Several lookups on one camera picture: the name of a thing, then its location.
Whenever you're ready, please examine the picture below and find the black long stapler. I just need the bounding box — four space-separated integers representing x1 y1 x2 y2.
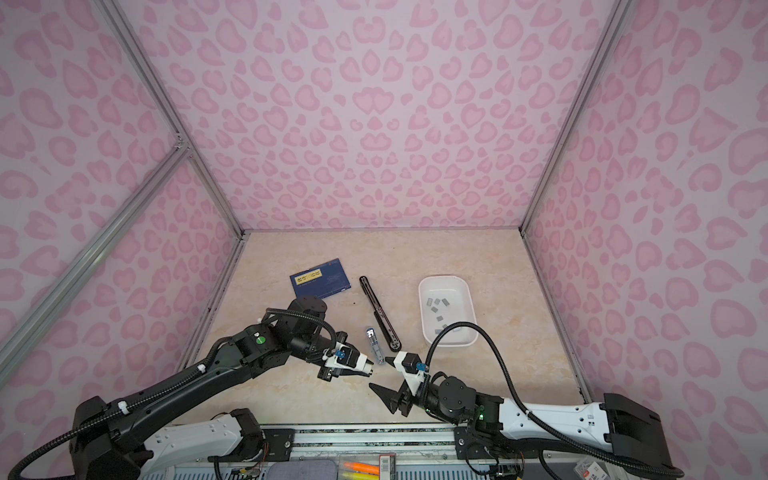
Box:
359 276 402 352

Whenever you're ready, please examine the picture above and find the light blue mini stapler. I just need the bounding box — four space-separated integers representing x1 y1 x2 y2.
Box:
366 327 385 365

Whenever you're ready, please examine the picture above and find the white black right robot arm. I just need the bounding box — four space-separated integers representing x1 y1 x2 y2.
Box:
369 321 684 479

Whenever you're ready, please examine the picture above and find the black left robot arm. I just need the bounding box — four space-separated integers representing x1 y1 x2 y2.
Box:
8 296 374 479

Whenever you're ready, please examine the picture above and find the orange marker pen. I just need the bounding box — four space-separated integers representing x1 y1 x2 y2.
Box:
342 461 380 476

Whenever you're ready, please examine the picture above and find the white plastic tray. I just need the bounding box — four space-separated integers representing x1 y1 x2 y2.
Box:
418 275 477 344

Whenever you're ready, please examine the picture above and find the yellow marker pen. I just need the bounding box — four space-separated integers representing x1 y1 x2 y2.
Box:
342 471 379 480

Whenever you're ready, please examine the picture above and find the blue book yellow label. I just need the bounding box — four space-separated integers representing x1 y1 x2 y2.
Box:
290 258 351 299

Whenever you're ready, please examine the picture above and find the grey foam pad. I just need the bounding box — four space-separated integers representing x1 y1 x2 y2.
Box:
264 459 338 480

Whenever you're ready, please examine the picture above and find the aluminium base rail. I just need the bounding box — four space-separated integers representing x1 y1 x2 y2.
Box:
113 421 637 480

